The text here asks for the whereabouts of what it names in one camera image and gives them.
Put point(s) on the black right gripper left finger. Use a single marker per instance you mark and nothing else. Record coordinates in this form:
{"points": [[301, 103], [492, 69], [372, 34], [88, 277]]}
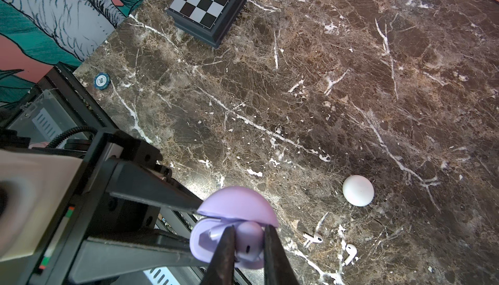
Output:
{"points": [[222, 265]]}

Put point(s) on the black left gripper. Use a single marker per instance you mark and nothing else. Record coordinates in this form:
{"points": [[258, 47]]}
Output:
{"points": [[98, 201]]}

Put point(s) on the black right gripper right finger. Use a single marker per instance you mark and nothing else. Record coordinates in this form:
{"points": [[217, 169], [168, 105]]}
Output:
{"points": [[277, 269]]}

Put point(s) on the white earbud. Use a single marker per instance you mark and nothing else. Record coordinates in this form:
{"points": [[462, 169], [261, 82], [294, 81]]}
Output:
{"points": [[352, 253], [312, 239]]}

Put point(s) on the white round puck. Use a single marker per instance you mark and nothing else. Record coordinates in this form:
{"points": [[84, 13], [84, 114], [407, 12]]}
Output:
{"points": [[358, 191]]}

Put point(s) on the purple earbud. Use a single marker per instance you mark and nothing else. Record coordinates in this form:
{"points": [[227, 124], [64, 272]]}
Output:
{"points": [[249, 239], [216, 232]]}

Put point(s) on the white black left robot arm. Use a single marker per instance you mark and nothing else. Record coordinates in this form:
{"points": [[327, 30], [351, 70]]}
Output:
{"points": [[31, 187]]}

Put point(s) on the white perforated vent strip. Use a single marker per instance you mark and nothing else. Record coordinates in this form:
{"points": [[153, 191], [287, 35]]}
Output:
{"points": [[160, 276]]}

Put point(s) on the blue white poker chip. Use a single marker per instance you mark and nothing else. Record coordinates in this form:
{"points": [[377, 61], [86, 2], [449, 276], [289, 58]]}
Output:
{"points": [[101, 81]]}

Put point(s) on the black white chessboard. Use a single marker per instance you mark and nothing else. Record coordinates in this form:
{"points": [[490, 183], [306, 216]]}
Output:
{"points": [[206, 20]]}

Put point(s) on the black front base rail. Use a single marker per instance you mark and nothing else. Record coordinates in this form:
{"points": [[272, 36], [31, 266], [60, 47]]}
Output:
{"points": [[92, 120]]}

